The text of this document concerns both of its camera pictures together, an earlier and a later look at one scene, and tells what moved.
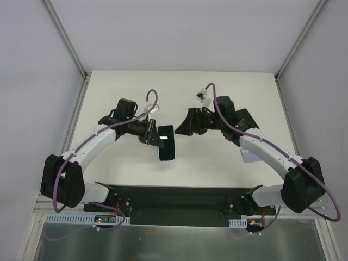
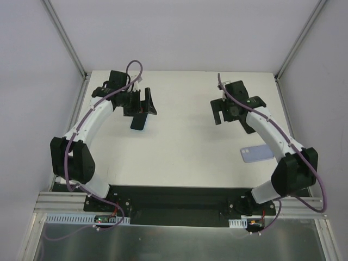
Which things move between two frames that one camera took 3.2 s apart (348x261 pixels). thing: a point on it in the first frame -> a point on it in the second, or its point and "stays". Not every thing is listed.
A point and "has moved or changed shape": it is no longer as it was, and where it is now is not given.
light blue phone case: (166, 161) has moved or changed shape
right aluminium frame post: (316, 12) stays
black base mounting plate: (180, 204) stays
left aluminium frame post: (59, 29) stays
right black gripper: (196, 121) -> (221, 109)
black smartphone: (167, 153) -> (138, 122)
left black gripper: (148, 131) -> (136, 103)
